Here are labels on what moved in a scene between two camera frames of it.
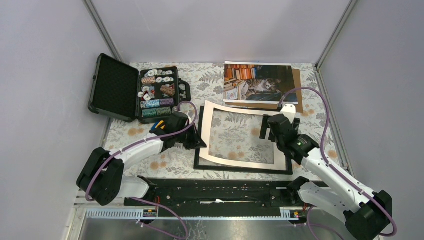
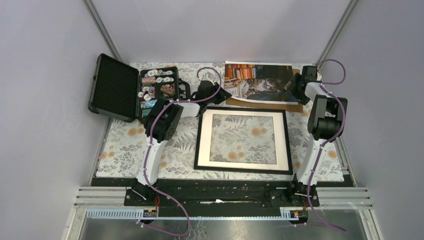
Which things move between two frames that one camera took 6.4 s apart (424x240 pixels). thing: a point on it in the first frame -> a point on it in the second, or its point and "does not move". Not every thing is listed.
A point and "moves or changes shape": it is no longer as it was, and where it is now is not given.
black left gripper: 196,142 -> 223,94
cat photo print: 259,82 does not move
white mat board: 280,159 moves or changes shape
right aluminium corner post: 335,33 does not move
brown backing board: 299,107 does not move
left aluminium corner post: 97,19 does not move
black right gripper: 264,127 -> 295,79
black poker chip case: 143,94 does not move
